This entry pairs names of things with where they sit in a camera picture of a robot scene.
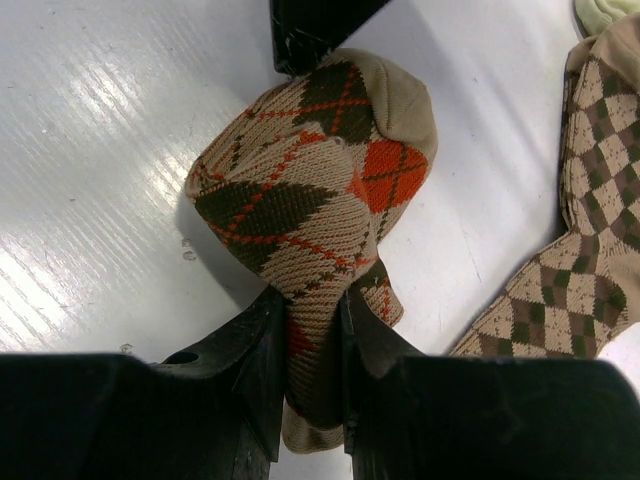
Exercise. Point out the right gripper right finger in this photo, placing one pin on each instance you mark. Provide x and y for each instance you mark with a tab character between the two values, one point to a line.
408	415

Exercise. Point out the orange green argyle sock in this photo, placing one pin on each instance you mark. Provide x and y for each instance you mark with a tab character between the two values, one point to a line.
301	188

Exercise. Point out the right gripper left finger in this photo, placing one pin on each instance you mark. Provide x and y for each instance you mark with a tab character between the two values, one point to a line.
212	410

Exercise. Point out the brown tan argyle sock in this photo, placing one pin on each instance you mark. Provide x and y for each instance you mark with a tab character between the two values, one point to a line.
581	291

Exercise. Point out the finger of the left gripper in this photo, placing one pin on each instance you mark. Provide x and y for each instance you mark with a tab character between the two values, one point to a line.
304	32

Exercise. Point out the cream ankle sock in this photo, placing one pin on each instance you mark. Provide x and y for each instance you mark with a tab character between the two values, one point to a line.
595	16

